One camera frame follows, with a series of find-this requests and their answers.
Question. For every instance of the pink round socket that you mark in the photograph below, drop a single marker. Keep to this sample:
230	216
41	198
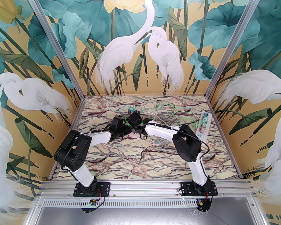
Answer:
134	136

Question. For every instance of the white power strip coloured sockets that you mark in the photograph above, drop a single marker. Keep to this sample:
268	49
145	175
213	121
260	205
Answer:
205	125

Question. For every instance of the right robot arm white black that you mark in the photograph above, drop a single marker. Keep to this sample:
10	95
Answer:
187	146

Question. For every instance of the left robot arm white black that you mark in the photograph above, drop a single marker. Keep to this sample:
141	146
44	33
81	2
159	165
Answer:
72	149

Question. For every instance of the small green circuit board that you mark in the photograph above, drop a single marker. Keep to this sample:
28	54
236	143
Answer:
92	203

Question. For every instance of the grey perforated metal panel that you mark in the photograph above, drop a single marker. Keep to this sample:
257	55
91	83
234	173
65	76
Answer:
142	215

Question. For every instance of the aluminium table rear rail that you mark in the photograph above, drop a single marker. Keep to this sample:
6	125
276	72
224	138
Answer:
142	96

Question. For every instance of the aluminium table side rail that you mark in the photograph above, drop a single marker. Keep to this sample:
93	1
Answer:
75	116
216	116

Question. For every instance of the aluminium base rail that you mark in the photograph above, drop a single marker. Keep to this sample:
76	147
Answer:
142	187

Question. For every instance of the aluminium frame post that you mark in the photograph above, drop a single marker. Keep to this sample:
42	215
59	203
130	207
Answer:
53	39
234	39

